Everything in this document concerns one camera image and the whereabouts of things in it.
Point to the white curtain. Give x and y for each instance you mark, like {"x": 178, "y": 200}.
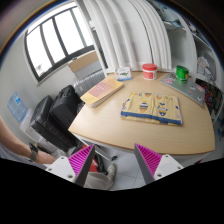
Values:
{"x": 130, "y": 33}

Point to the grey laptop with stickers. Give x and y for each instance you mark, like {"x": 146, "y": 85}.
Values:
{"x": 186, "y": 88}

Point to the green can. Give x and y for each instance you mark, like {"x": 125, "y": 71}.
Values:
{"x": 182, "y": 73}

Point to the black-framed window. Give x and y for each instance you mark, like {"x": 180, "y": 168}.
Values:
{"x": 53, "y": 43}

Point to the white jar with red lid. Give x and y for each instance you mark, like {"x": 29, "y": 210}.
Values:
{"x": 149, "y": 72}

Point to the white shelf unit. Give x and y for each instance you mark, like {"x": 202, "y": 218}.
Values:
{"x": 203, "y": 63}

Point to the grey radiator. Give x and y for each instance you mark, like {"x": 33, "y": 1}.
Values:
{"x": 88, "y": 83}

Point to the brown cardboard sheet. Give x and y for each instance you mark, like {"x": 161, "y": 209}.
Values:
{"x": 83, "y": 61}

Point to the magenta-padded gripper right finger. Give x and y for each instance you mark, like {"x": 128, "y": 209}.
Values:
{"x": 150, "y": 161}

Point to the small white and blue box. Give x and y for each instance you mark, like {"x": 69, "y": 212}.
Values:
{"x": 123, "y": 74}

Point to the blue water jug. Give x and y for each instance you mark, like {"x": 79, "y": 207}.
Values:
{"x": 16, "y": 106}

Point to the yellow printed towel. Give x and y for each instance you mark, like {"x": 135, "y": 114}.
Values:
{"x": 151, "y": 108}

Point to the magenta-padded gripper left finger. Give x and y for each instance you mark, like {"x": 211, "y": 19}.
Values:
{"x": 80, "y": 161}

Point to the person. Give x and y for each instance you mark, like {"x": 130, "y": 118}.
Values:
{"x": 20, "y": 146}

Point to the black suitcase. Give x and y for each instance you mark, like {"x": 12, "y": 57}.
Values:
{"x": 46, "y": 125}

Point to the yellow and pink book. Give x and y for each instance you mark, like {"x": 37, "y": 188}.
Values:
{"x": 101, "y": 90}

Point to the black bag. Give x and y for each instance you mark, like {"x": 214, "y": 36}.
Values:
{"x": 66, "y": 103}

